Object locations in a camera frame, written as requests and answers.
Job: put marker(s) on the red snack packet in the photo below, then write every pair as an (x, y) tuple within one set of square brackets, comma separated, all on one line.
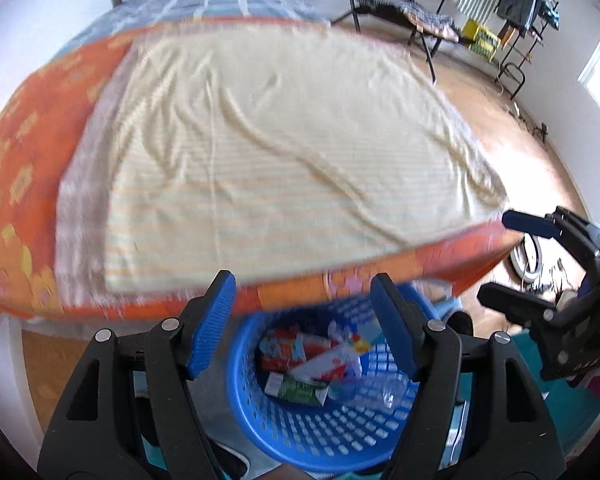
[(285, 352)]

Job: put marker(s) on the white plastic bag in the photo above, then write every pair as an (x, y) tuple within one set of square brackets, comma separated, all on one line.
[(340, 332)]

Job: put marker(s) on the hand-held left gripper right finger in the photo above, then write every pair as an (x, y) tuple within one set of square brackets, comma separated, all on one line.
[(395, 320)]

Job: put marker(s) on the blue checked mattress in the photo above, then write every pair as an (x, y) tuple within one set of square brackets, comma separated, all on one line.
[(230, 0)]

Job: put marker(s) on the black shoe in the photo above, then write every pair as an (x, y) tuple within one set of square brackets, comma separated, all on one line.
[(230, 460)]

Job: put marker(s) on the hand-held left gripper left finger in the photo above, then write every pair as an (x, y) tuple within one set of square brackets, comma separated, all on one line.
[(215, 320)]

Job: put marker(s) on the blue plastic basket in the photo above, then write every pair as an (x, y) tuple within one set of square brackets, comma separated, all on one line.
[(330, 435)]

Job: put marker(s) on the clear plastic bottle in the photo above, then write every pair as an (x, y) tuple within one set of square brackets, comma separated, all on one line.
[(375, 392)]

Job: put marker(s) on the striped cloth on chair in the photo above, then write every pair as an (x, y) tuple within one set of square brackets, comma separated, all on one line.
[(425, 20)]

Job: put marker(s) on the metal clothes rack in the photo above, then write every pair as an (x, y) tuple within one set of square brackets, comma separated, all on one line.
[(512, 62)]

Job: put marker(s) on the yellow crate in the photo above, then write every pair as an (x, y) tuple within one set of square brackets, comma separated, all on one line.
[(477, 32)]

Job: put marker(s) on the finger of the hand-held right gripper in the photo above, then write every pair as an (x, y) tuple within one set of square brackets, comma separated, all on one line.
[(515, 302), (527, 222)]

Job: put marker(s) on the striped yellow blanket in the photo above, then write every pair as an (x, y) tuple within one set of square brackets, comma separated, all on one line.
[(280, 160)]

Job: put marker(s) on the green box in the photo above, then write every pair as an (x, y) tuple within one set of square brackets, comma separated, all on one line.
[(295, 389)]

